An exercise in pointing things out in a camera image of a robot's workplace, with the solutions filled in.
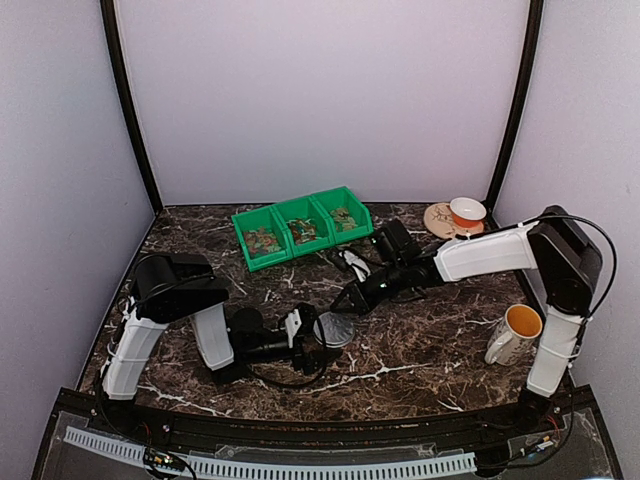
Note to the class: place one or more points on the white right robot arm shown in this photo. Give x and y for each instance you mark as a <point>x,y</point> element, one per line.
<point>553,243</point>

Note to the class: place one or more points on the grey slotted cable duct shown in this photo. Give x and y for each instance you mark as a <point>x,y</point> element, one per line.
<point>212,468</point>

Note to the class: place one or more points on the left black frame post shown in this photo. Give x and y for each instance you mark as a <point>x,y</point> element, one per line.
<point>119,72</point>

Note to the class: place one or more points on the white mug orange inside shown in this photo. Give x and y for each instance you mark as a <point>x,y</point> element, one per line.
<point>513,336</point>

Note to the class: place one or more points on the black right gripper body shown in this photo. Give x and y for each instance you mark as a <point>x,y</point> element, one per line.
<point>396,282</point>

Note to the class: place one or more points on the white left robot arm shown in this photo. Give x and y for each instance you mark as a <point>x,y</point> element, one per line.
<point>168,287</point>

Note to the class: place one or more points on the clear round plastic lid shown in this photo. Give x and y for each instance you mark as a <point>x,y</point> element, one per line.
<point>339,330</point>

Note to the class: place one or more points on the green bin with star candies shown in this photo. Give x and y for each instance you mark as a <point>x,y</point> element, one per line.
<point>262,238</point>

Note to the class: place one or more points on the green bin with lollipops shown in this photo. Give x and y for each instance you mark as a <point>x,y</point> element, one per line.
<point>306,226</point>

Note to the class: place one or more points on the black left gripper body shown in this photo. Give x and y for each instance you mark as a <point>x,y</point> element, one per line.
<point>296,363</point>

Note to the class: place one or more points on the right black frame post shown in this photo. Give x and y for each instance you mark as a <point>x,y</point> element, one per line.
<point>521,89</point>

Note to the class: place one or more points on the orange and white bowl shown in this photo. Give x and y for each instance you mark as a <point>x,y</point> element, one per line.
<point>467,213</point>

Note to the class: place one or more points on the black frame post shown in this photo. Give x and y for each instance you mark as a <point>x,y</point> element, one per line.
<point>521,89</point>
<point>119,72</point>

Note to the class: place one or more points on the green bin with popsicle candies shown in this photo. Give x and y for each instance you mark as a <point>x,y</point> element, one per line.
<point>349,219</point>

